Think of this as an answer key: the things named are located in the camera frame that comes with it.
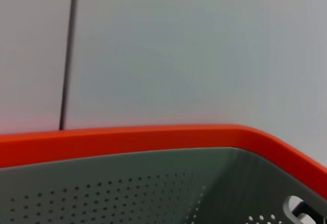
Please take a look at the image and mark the grey perforated storage bin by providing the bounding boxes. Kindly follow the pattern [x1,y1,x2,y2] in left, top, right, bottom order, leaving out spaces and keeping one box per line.
[0,146,327,224]

